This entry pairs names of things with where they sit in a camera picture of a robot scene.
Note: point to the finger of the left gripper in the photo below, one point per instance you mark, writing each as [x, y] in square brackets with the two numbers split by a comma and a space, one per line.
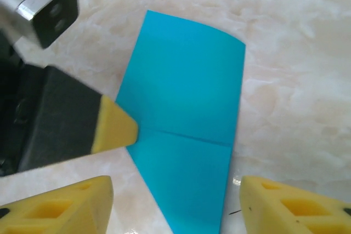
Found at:
[71, 124]

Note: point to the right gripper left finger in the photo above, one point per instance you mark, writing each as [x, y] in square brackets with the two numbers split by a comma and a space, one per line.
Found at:
[55, 212]

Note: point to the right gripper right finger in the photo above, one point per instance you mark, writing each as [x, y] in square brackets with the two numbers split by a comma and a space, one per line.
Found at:
[296, 212]

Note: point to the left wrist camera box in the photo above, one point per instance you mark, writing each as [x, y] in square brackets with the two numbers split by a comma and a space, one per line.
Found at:
[41, 1]

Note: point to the blue paper sheet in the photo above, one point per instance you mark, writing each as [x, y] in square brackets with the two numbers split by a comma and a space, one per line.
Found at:
[186, 80]

